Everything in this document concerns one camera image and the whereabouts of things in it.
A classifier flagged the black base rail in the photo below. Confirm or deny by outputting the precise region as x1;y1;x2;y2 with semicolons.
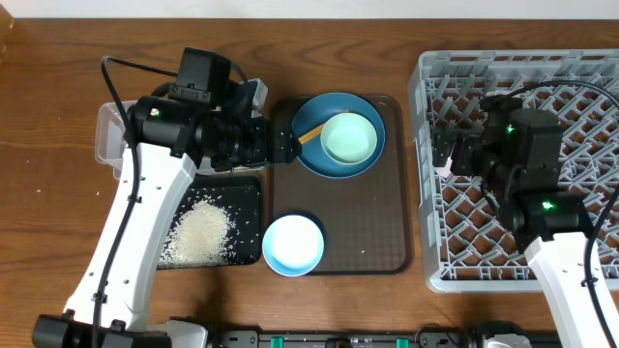
207;331;461;348

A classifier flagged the grey dishwasher rack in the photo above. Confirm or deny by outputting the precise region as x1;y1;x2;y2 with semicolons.
407;49;618;293

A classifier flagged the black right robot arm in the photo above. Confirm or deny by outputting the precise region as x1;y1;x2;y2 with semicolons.
432;96;618;347

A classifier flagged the light green bowl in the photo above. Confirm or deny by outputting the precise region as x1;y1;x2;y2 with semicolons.
320;112;378;165

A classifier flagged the black plastic tray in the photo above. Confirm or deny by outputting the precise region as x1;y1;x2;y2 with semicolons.
158;176;262;270

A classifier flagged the pink cup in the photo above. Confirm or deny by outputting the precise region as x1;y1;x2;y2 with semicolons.
434;158;453;178

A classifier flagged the light blue bowl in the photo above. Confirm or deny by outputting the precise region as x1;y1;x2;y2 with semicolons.
262;215;325;277

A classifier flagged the clear plastic bin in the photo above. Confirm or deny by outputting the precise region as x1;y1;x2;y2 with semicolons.
94;100;265;181

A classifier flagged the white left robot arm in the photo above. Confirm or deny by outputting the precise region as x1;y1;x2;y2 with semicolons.
32;48;301;347

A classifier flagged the brown serving tray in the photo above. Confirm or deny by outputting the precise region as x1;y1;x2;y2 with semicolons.
270;95;413;276

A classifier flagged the pile of white rice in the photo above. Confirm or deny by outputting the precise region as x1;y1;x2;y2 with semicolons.
158;188;256;269

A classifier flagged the dark blue plate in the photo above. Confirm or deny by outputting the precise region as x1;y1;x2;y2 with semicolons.
292;93;386;179

